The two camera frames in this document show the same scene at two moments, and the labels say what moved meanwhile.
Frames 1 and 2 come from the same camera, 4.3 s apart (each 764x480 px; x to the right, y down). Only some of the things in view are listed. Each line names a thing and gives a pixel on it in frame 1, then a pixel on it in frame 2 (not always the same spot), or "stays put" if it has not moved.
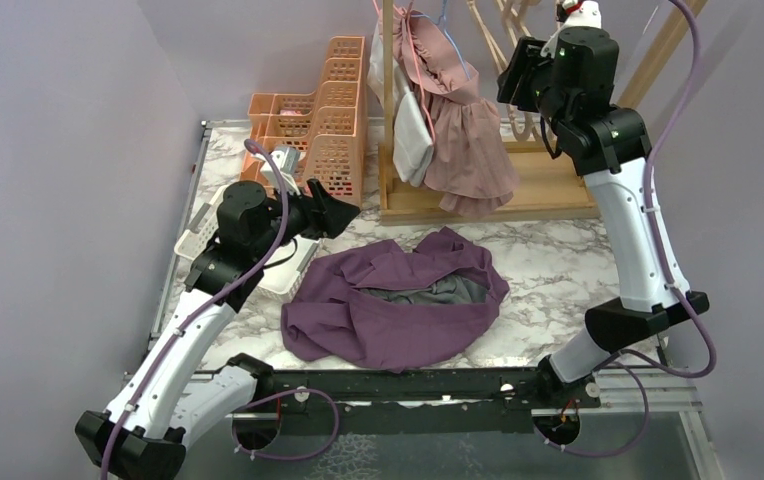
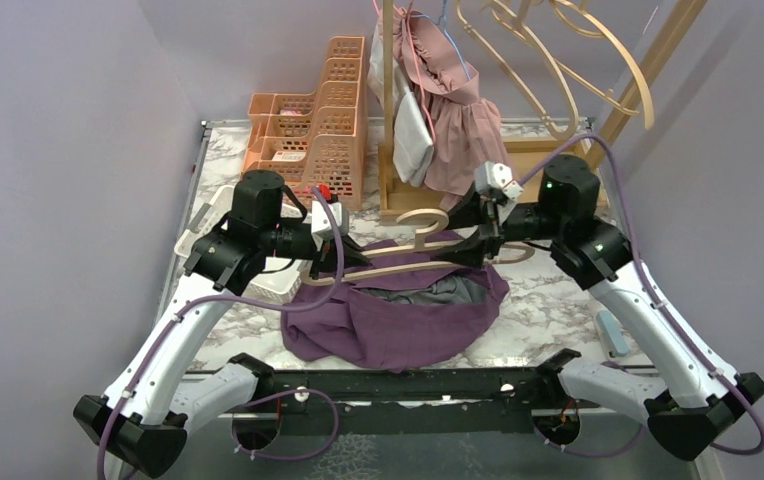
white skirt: [413, 142] stays put
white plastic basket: [282, 280] stays put
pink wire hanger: [409, 16] stays put
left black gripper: [325, 215] -> [325, 259]
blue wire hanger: [442, 20] stays put
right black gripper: [526, 61] -> [471, 212]
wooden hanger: [498, 57] -> [519, 255]
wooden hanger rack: [553, 187] stays put
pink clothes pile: [470, 164] stays put
